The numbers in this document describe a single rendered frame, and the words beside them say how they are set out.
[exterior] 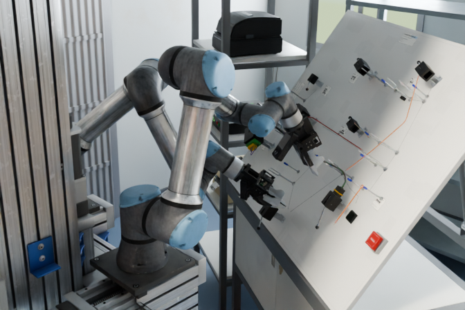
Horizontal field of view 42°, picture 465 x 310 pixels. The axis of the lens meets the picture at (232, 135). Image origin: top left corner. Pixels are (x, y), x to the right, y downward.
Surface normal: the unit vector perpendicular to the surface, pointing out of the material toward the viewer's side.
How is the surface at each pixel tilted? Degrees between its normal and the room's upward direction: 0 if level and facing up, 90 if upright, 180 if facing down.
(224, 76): 83
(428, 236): 0
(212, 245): 0
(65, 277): 90
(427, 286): 0
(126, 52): 90
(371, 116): 54
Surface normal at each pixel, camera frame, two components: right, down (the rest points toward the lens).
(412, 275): 0.01, -0.94
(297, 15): -0.70, 0.24
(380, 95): -0.76, -0.47
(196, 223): 0.78, 0.34
